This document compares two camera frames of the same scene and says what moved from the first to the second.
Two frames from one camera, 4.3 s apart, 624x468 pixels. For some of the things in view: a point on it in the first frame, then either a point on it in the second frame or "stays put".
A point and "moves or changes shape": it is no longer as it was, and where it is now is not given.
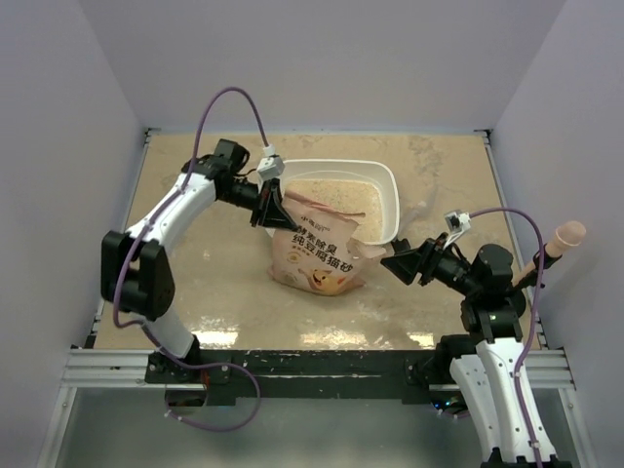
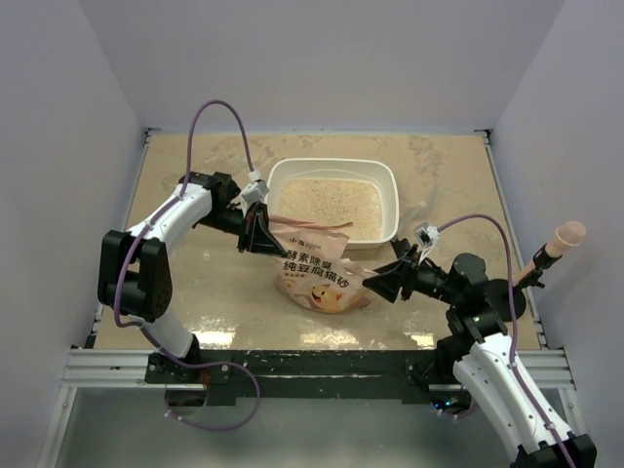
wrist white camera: x=457 y=221 → x=426 y=235
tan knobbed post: x=568 y=234 stays put
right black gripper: x=406 y=265 → x=387 y=282
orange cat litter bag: x=316 y=253 moves or changes shape
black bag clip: x=400 y=245 stays put
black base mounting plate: x=310 y=377 stays put
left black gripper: x=276 y=214 → x=255 y=233
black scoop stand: x=514 y=302 stays put
